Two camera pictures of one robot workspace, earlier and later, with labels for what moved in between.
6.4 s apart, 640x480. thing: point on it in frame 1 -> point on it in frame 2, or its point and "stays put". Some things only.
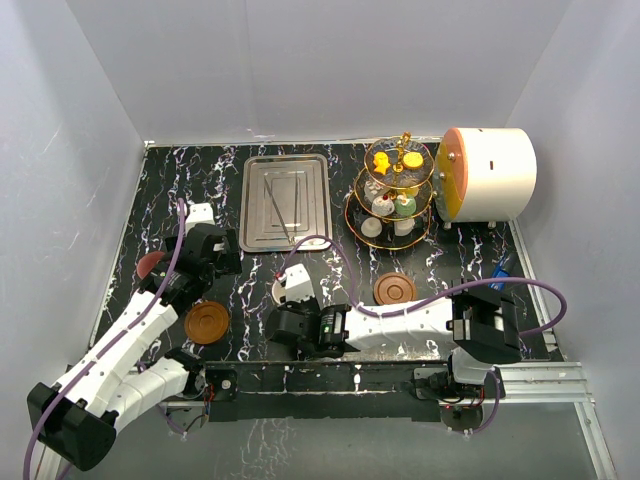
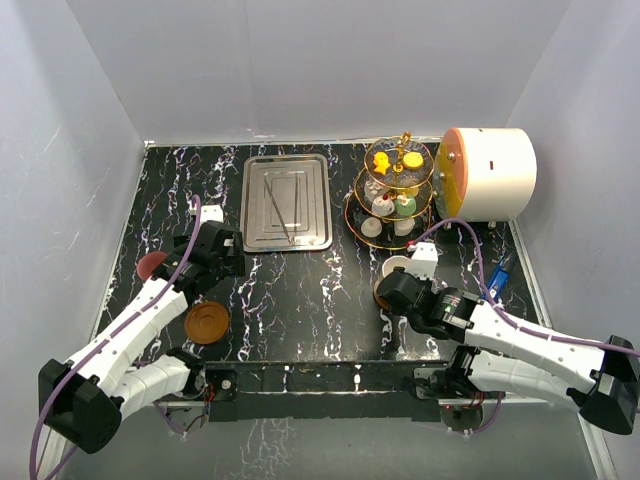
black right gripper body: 310,305 -> 421,280
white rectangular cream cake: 370,189 stays put
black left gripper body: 228,263 stays put
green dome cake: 405,206 stays put
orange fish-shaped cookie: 381,162 stays put
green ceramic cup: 278,290 -> 391,262
